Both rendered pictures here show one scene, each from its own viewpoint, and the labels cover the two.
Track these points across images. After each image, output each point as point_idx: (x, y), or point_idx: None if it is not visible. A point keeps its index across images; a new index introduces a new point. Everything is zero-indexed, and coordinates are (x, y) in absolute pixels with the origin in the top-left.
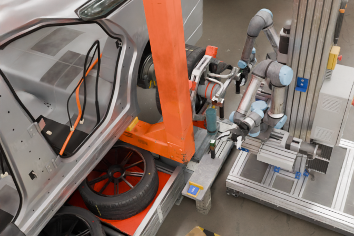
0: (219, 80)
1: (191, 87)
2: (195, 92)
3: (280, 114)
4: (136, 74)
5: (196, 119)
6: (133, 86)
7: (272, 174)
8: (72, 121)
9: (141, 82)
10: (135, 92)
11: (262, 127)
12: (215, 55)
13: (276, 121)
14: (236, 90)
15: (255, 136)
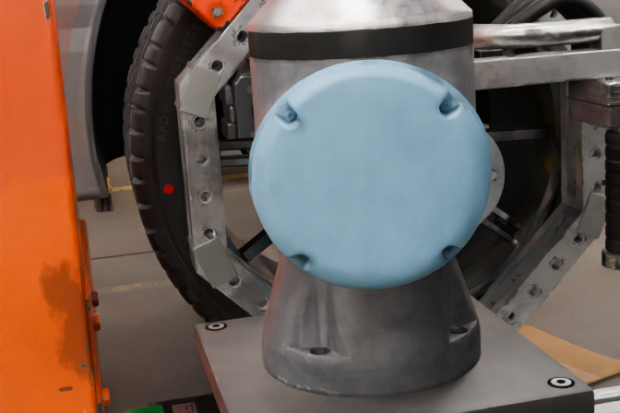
0: (589, 202)
1: None
2: (229, 51)
3: None
4: None
5: (231, 289)
6: (65, 3)
7: None
8: None
9: (226, 107)
10: (75, 51)
11: (329, 318)
12: None
13: (270, 104)
14: (606, 232)
15: (221, 385)
